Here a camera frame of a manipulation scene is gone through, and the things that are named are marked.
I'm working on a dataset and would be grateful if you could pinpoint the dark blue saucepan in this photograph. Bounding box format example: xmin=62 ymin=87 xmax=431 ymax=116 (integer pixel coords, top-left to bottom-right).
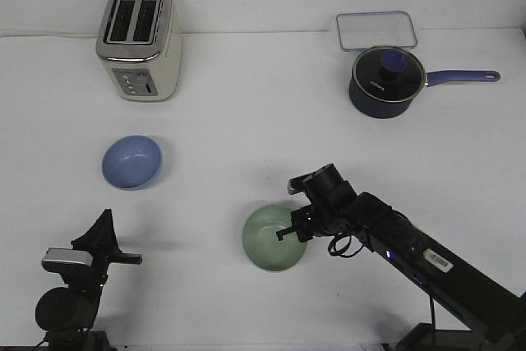
xmin=348 ymin=70 xmax=501 ymax=119

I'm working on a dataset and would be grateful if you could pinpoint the silver two-slot toaster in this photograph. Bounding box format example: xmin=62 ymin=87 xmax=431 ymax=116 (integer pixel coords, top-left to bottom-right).
xmin=95 ymin=0 xmax=182 ymax=102

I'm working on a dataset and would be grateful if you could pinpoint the blue bowl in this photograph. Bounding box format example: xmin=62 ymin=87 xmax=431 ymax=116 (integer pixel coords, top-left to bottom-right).
xmin=101 ymin=135 xmax=164 ymax=190

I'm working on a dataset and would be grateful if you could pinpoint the glass pot lid blue knob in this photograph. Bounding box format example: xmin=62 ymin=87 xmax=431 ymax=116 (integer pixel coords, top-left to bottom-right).
xmin=353 ymin=46 xmax=426 ymax=103

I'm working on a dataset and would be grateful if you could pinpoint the clear plastic food container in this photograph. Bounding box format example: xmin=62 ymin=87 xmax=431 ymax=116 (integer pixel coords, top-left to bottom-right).
xmin=335 ymin=11 xmax=418 ymax=52

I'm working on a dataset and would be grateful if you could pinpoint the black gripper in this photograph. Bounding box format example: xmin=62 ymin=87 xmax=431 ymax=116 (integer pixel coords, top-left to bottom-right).
xmin=72 ymin=209 xmax=143 ymax=284
xmin=276 ymin=164 xmax=362 ymax=242

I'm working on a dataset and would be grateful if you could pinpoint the green bowl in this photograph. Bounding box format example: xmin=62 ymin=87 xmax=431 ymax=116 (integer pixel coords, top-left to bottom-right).
xmin=242 ymin=204 xmax=307 ymax=272

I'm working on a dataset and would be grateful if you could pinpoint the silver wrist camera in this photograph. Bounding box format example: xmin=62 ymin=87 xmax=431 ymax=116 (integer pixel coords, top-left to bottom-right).
xmin=287 ymin=173 xmax=318 ymax=196
xmin=41 ymin=247 xmax=94 ymax=272

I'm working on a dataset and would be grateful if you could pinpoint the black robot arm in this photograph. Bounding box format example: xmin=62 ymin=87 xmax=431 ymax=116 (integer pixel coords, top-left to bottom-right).
xmin=276 ymin=164 xmax=525 ymax=350
xmin=35 ymin=209 xmax=142 ymax=350

